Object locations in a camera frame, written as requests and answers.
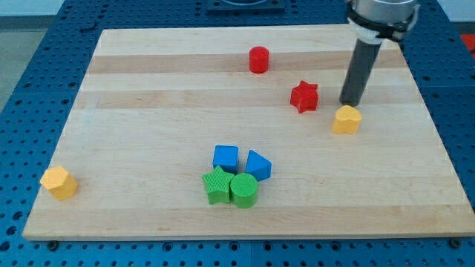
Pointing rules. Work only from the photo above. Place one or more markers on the yellow heart block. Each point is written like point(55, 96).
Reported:
point(347, 120)

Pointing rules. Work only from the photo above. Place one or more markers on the blue cube block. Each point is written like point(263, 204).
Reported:
point(226, 156)

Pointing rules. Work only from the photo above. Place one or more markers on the wooden board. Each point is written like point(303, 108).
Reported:
point(154, 103)

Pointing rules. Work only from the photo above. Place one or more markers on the blue triangle block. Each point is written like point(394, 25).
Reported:
point(258, 166)

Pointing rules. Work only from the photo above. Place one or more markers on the green star block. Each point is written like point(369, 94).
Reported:
point(217, 185)

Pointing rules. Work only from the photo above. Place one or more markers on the green cylinder block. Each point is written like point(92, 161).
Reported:
point(244, 190)

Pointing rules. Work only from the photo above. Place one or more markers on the red star block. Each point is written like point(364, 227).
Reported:
point(305, 97)

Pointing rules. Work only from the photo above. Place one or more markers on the red cylinder block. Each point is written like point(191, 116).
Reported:
point(258, 59)

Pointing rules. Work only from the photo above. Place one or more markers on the dark grey cylindrical pointer tool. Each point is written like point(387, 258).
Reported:
point(361, 64)

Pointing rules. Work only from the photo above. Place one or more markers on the yellow hexagon block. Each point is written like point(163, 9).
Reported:
point(59, 182)

